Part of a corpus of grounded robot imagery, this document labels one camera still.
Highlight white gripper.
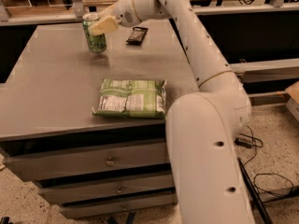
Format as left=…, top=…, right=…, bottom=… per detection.
left=88, top=0, right=137, bottom=35

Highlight green soda can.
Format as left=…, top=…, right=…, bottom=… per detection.
left=82, top=12, right=107, bottom=53

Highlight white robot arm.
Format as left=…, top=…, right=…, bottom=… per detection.
left=90, top=0, right=255, bottom=224

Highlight green jalapeno chip bag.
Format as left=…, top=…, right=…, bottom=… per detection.
left=92, top=78, right=166, bottom=119

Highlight grey metal railing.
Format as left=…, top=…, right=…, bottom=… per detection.
left=1, top=0, right=298, bottom=26

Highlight dark snack bar wrapper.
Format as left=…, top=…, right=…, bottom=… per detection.
left=126, top=27, right=148, bottom=45

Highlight grey drawer cabinet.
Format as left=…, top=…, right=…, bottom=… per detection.
left=0, top=21, right=196, bottom=209

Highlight top grey drawer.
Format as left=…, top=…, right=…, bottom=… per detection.
left=4, top=139, right=169, bottom=181

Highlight grey drawer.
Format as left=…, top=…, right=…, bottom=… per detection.
left=4, top=139, right=169, bottom=181
left=59, top=190, right=178, bottom=219
left=38, top=171, right=174, bottom=204

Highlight middle grey drawer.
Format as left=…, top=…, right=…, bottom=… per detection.
left=38, top=171, right=174, bottom=204

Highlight bottom grey drawer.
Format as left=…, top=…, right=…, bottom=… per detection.
left=59, top=190, right=178, bottom=219

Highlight black stand leg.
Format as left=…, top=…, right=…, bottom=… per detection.
left=238, top=160, right=273, bottom=224

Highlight black floor cable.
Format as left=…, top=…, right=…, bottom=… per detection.
left=234, top=125, right=295, bottom=201

